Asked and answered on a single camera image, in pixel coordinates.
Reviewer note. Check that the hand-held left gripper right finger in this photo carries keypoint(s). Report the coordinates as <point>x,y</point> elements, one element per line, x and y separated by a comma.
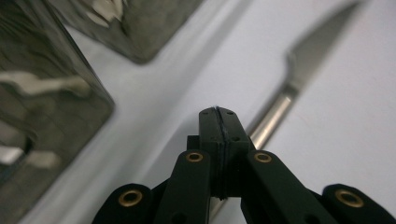
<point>235,146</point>

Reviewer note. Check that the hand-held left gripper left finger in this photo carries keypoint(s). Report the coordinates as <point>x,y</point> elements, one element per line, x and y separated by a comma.
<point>214,140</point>

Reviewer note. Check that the transparent grey plastic bin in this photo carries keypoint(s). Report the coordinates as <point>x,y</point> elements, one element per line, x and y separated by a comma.
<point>77,124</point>
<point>140,40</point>

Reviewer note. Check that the steel table knife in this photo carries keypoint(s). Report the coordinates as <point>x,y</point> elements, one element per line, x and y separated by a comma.
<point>311,53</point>

